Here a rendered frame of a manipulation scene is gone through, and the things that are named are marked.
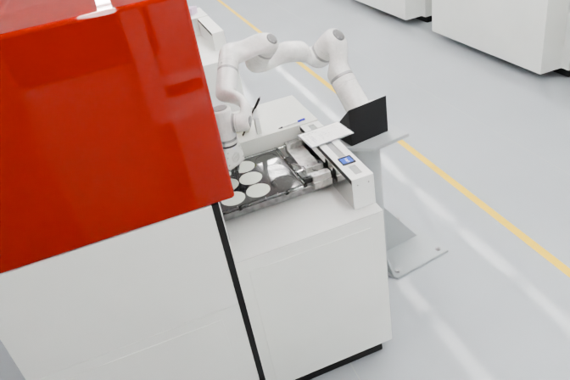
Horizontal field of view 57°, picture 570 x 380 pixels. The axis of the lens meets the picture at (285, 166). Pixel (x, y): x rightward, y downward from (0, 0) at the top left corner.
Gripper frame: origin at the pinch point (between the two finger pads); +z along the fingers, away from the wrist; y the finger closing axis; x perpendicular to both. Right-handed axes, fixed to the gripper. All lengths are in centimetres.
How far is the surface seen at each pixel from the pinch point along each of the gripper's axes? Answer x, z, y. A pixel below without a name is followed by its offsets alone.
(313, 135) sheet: -16.9, -4.8, 34.9
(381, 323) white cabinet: -59, 71, 13
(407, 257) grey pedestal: -38, 91, 76
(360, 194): -53, 4, 15
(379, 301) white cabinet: -59, 57, 13
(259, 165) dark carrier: -2.8, 2.0, 12.4
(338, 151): -34.0, -3.6, 29.4
